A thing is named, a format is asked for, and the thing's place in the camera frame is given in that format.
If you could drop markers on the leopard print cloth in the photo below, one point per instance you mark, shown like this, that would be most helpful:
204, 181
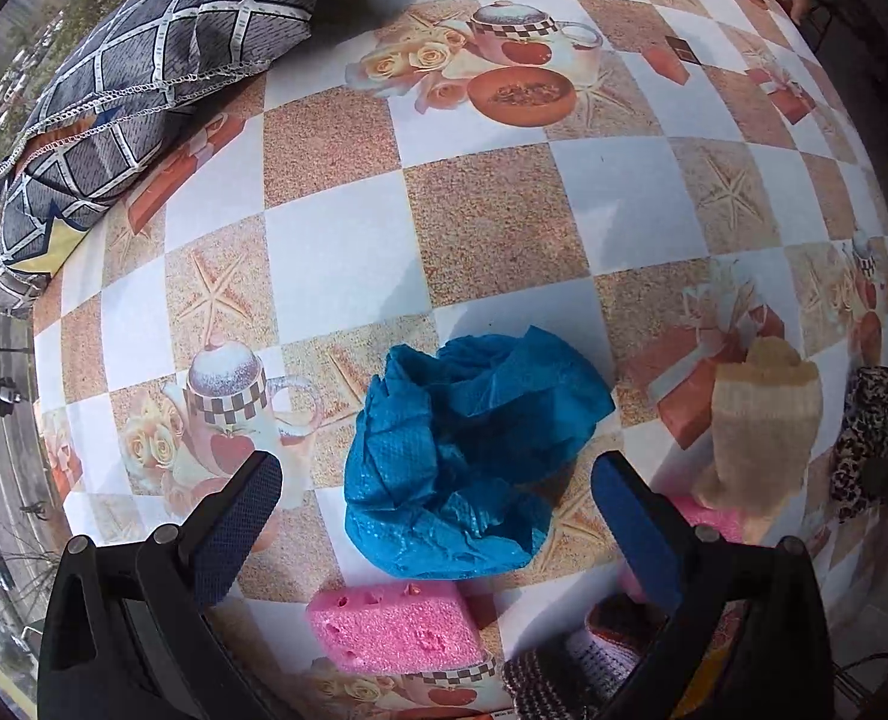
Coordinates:
864, 427

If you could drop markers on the rolled pink sponge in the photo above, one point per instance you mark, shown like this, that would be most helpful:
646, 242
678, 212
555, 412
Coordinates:
714, 521

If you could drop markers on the grey plaid star pillow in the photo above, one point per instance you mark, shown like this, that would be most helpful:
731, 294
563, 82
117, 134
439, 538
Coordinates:
166, 37
39, 240

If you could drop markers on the rolled beige towel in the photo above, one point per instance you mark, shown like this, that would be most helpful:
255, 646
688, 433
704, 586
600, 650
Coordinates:
766, 427

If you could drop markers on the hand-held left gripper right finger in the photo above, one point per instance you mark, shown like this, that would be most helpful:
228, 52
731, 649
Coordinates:
639, 540

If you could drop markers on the checkered printed tablecloth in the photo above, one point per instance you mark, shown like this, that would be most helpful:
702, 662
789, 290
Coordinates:
489, 225

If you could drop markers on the large blue cloth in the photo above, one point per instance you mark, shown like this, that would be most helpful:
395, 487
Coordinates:
459, 457

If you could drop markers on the pink and brown knitted hat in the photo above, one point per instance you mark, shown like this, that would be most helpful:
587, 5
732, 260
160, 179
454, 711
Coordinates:
564, 679

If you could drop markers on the flat pink sponge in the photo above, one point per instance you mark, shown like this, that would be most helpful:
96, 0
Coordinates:
395, 626

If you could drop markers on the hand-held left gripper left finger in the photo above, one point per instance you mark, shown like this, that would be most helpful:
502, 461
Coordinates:
238, 532

